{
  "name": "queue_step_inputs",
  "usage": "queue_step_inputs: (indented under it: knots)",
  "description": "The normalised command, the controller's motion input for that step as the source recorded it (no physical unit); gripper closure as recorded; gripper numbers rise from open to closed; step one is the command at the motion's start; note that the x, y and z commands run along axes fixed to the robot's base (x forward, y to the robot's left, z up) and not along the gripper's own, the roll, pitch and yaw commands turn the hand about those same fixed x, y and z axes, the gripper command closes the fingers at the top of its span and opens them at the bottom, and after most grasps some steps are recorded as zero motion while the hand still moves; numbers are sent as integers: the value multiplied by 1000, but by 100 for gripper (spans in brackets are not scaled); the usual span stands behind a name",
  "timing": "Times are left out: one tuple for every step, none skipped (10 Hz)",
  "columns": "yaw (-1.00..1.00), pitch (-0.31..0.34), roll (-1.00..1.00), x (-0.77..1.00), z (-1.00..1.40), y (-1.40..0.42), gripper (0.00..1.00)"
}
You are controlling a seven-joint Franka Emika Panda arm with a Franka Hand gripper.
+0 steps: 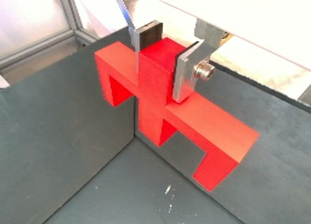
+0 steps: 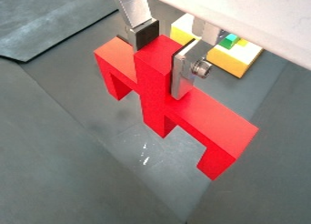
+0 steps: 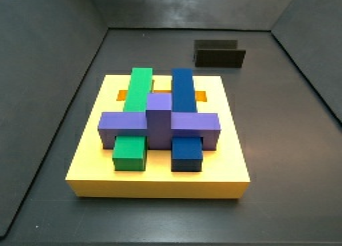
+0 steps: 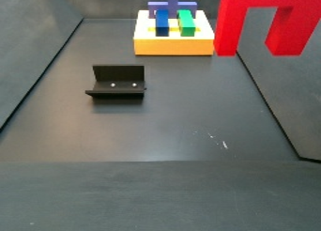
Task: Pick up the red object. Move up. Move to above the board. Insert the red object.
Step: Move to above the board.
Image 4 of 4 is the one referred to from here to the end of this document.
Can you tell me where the green long block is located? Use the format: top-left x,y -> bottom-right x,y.
176,9 -> 195,37

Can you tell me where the purple cross-shaped block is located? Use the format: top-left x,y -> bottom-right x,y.
148,0 -> 197,19

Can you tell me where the yellow base board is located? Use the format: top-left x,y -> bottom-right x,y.
132,10 -> 214,55

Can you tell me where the red cross-shaped block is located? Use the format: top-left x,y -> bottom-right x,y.
212,0 -> 321,57

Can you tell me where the blue long block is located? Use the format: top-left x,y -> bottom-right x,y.
155,9 -> 169,37

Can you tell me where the black angled bracket stand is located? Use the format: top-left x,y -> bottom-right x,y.
85,64 -> 145,99

